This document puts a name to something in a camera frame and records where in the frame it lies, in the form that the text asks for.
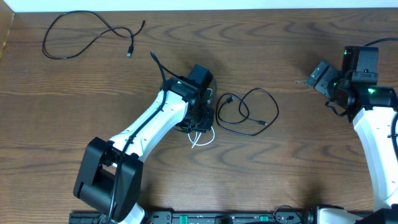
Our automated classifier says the white USB cable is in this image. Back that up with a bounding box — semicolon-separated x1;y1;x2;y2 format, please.
187;126;216;149

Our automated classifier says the thin black USB cable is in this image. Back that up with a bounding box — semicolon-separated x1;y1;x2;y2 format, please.
41;10;146;60

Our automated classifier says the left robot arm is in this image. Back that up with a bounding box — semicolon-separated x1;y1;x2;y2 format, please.
73;65;215;223

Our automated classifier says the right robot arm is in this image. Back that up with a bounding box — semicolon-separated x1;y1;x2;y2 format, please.
302;45;397;223

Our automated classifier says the thick black left camera cable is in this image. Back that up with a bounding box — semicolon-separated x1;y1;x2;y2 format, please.
105;50;187;224

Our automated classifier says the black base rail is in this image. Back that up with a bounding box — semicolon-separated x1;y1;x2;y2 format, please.
68;207;305;224

